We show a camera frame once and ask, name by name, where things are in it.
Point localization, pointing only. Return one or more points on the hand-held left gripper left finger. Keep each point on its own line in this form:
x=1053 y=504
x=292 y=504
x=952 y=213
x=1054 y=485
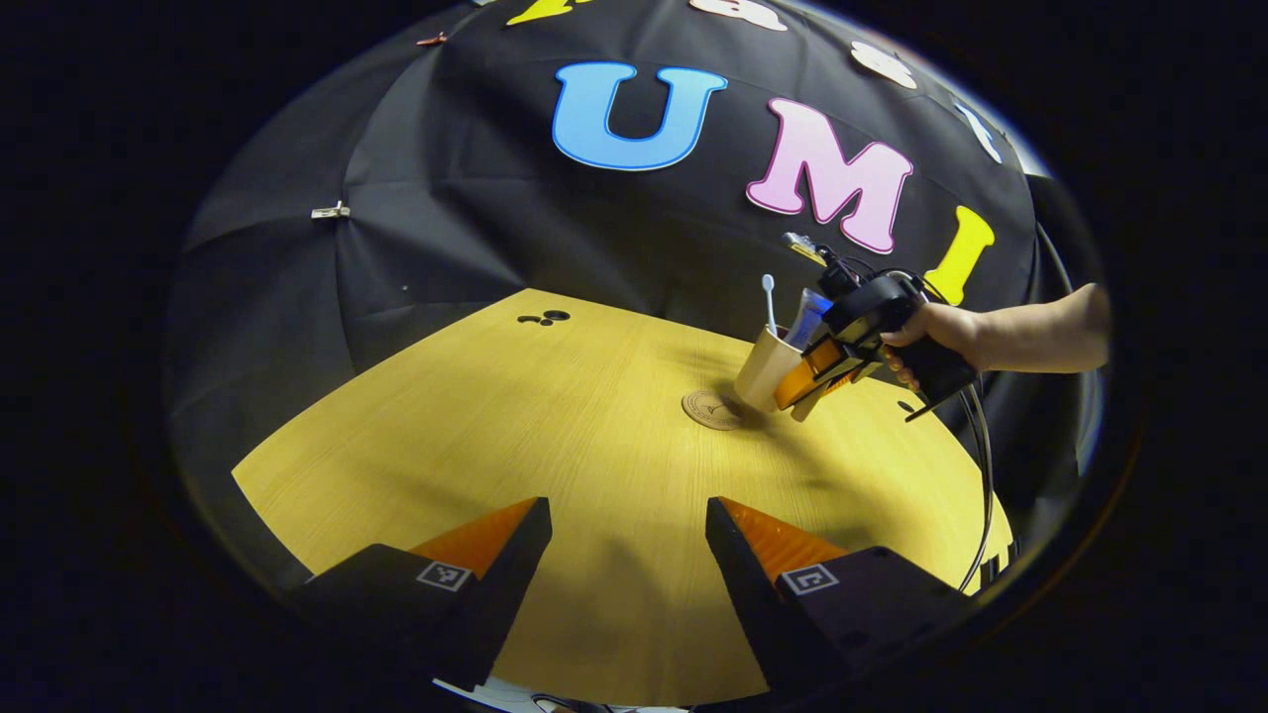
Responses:
x=500 y=584

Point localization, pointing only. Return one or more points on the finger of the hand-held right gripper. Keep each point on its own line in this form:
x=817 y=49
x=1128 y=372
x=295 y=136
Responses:
x=807 y=381

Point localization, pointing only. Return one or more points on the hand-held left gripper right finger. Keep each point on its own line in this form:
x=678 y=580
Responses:
x=748 y=584

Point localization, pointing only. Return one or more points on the beige cup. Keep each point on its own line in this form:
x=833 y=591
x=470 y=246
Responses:
x=765 y=371

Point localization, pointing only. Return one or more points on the white toothpaste tube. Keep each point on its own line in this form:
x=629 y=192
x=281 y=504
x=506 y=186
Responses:
x=807 y=317

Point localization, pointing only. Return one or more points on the white toothbrush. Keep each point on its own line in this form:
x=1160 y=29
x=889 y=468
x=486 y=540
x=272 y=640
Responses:
x=769 y=297

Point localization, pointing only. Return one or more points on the round brown coaster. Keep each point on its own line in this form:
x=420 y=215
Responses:
x=705 y=411

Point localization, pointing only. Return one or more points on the yellow wooden desktop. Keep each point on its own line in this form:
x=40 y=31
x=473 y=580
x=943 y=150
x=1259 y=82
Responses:
x=555 y=465

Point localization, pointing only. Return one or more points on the black backdrop cloth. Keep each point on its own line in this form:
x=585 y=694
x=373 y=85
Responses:
x=475 y=218

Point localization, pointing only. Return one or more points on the silver cloth clip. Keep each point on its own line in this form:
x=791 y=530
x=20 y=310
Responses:
x=330 y=211

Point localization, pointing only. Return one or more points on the orange cloth clip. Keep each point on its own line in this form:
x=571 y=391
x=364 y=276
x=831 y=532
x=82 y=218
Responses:
x=432 y=40

